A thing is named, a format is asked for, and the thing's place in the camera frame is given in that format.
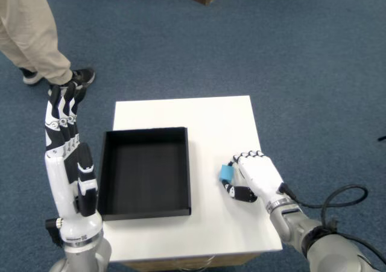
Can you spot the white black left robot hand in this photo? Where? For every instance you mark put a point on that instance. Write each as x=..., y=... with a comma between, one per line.
x=57, y=181

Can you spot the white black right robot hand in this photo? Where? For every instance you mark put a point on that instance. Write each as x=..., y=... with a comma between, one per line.
x=262, y=175

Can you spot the blue cube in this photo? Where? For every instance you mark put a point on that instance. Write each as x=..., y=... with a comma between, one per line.
x=226, y=173

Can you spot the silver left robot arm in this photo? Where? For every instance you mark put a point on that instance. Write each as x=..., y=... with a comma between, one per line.
x=87, y=257

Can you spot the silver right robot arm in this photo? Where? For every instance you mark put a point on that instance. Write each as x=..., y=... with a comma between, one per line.
x=331, y=251

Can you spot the black open box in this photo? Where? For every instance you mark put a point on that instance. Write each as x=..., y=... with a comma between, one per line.
x=144, y=169

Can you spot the black left wrist connector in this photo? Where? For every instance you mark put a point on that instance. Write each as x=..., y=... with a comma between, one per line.
x=53, y=231

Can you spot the white square table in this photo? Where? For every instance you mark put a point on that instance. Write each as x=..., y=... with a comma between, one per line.
x=211, y=127

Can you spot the black white sneaker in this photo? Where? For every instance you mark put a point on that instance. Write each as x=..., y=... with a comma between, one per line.
x=86, y=75
x=29, y=77

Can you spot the beige trousers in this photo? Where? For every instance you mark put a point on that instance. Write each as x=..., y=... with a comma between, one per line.
x=27, y=27

